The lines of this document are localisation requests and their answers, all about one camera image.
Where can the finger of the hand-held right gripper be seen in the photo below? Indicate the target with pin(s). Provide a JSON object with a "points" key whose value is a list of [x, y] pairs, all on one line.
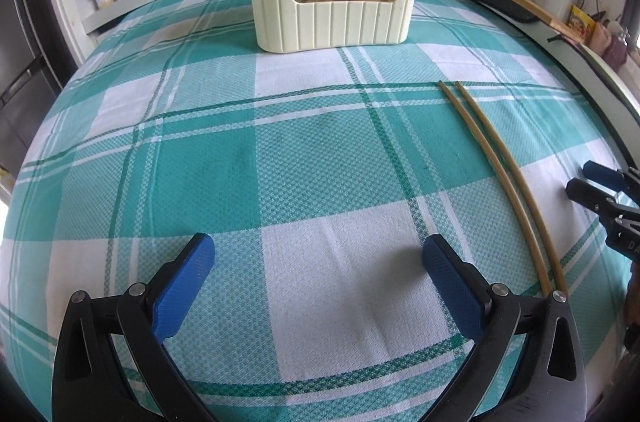
{"points": [[587, 193], [600, 172]]}

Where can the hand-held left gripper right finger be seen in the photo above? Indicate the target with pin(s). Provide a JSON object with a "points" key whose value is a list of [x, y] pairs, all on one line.
{"points": [[450, 287]]}

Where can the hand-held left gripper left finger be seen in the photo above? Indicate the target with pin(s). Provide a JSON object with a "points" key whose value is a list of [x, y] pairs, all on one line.
{"points": [[185, 282]]}

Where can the wooden chopstick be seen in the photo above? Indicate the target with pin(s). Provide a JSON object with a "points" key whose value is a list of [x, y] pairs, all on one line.
{"points": [[519, 202], [536, 202]]}

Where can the person's right hand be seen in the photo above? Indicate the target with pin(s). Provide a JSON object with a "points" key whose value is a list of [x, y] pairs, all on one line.
{"points": [[632, 307]]}

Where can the pink container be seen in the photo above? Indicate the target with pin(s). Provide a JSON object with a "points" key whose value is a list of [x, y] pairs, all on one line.
{"points": [[607, 43]]}

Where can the yellow packet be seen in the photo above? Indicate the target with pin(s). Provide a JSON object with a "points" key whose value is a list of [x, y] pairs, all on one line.
{"points": [[582, 22]]}

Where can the wooden cutting board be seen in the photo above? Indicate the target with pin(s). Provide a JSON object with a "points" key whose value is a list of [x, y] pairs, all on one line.
{"points": [[550, 20]]}

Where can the teal white plaid tablecloth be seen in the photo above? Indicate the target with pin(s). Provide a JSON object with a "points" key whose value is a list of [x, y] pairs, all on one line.
{"points": [[300, 152]]}

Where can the steel refrigerator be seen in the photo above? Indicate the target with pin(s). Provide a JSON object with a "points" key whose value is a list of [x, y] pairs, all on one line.
{"points": [[20, 32]]}

